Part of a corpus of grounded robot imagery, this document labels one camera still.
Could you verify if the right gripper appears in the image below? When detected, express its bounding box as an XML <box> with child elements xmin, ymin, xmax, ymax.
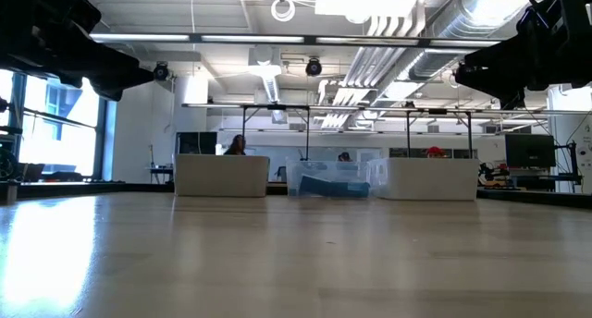
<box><xmin>455</xmin><ymin>35</ymin><xmax>537</xmax><ymax>110</ymax></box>

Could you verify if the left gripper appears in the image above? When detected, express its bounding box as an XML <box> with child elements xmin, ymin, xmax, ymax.
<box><xmin>45</xmin><ymin>43</ymin><xmax>154</xmax><ymax>102</ymax></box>

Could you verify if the dark blue rectangular block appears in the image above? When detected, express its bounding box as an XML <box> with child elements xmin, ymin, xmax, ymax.
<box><xmin>298</xmin><ymin>175</ymin><xmax>346</xmax><ymax>199</ymax></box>
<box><xmin>344</xmin><ymin>182</ymin><xmax>371</xmax><ymax>199</ymax></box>

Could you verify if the black computer monitor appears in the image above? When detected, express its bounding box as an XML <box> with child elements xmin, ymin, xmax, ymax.
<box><xmin>504</xmin><ymin>133</ymin><xmax>557</xmax><ymax>169</ymax></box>
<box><xmin>175</xmin><ymin>131</ymin><xmax>218</xmax><ymax>155</ymax></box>

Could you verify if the white plastic bin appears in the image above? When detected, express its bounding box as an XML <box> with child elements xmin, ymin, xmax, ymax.
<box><xmin>367</xmin><ymin>157</ymin><xmax>481</xmax><ymax>202</ymax></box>
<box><xmin>173</xmin><ymin>153</ymin><xmax>271</xmax><ymax>199</ymax></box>

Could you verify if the clear plastic bin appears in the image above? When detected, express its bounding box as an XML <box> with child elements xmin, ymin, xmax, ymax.
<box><xmin>285</xmin><ymin>158</ymin><xmax>373</xmax><ymax>199</ymax></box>

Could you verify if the black rig frame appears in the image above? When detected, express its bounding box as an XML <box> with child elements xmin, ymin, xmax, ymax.
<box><xmin>405</xmin><ymin>106</ymin><xmax>474</xmax><ymax>160</ymax></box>
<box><xmin>241</xmin><ymin>104</ymin><xmax>312</xmax><ymax>162</ymax></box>

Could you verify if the silver ventilation duct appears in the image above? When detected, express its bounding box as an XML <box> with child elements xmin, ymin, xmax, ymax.
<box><xmin>406</xmin><ymin>0</ymin><xmax>533</xmax><ymax>79</ymax></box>

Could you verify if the white cable coil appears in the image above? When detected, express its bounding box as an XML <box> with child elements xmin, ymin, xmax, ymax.
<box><xmin>270</xmin><ymin>0</ymin><xmax>297</xmax><ymax>23</ymax></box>

